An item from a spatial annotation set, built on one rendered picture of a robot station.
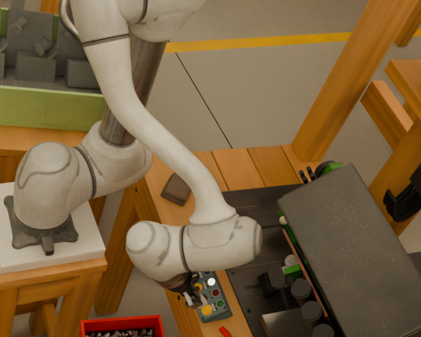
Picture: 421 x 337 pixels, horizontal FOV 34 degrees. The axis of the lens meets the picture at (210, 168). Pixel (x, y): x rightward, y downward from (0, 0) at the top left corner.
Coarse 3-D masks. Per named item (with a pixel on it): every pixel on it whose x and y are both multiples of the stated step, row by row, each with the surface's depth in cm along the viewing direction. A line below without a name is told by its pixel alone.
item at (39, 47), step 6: (18, 18) 228; (24, 18) 227; (12, 24) 228; (18, 24) 227; (24, 24) 228; (18, 30) 225; (42, 36) 234; (36, 42) 234; (42, 42) 233; (48, 42) 233; (36, 48) 229; (42, 48) 232; (42, 54) 231
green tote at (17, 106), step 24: (0, 24) 242; (0, 96) 216; (24, 96) 217; (48, 96) 219; (72, 96) 220; (96, 96) 222; (0, 120) 223; (24, 120) 225; (48, 120) 227; (72, 120) 229; (96, 120) 231
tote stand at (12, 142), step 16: (0, 128) 224; (16, 128) 226; (32, 128) 228; (48, 128) 230; (0, 144) 219; (16, 144) 221; (32, 144) 223; (0, 160) 222; (16, 160) 224; (0, 176) 228; (96, 208) 250
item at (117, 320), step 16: (80, 320) 172; (96, 320) 173; (112, 320) 175; (128, 320) 177; (144, 320) 179; (160, 320) 179; (80, 336) 174; (96, 336) 176; (112, 336) 176; (128, 336) 178; (144, 336) 179; (160, 336) 177
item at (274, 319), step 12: (276, 312) 165; (288, 312) 166; (300, 312) 167; (264, 324) 163; (276, 324) 163; (288, 324) 164; (300, 324) 165; (336, 324) 168; (276, 336) 161; (288, 336) 162; (300, 336) 163; (312, 336) 164
